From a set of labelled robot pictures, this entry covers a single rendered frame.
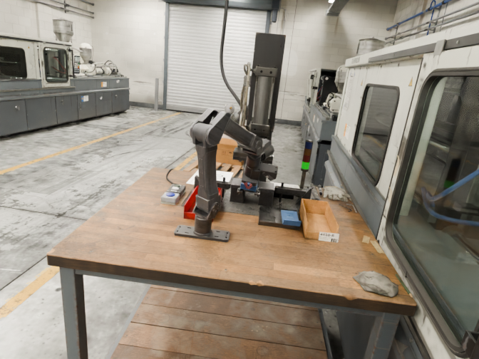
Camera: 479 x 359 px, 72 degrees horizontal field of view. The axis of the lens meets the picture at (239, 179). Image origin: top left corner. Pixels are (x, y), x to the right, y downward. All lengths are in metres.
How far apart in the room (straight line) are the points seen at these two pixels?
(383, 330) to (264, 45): 1.17
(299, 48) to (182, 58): 3.60
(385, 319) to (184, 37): 10.54
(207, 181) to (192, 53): 10.02
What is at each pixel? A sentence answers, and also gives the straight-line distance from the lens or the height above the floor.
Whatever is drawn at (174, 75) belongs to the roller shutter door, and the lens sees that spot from 11.23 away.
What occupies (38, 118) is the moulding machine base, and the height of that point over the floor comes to 0.26.
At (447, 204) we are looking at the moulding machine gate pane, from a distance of 1.08.
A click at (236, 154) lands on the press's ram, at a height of 1.13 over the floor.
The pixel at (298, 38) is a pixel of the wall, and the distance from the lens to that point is 10.71.
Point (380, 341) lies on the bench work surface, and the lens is 1.22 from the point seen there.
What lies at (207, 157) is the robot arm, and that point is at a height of 1.21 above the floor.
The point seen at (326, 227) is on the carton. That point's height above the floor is 0.90.
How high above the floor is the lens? 1.49
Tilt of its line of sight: 18 degrees down
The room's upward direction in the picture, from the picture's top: 6 degrees clockwise
